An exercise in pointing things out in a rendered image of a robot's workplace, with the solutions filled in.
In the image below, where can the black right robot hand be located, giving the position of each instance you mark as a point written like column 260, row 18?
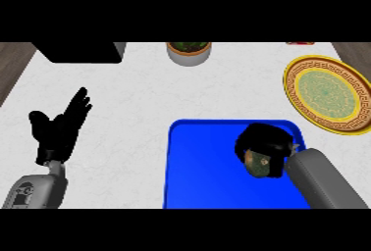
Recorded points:
column 264, row 135

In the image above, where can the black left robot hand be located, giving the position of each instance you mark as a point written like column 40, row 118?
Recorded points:
column 56, row 130

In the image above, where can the green squash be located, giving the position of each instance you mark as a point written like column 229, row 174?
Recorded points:
column 258, row 163

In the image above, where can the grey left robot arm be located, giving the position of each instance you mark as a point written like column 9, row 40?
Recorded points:
column 38, row 191

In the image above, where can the blue tray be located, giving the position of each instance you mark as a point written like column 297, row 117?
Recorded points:
column 211, row 170

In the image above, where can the yellow patterned plate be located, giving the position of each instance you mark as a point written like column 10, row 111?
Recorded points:
column 326, row 93

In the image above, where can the black appliance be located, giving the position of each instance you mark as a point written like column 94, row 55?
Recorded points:
column 81, row 51

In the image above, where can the red object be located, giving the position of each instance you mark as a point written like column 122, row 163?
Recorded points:
column 300, row 42

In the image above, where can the grey potted plant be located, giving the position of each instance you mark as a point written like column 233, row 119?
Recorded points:
column 187, row 52

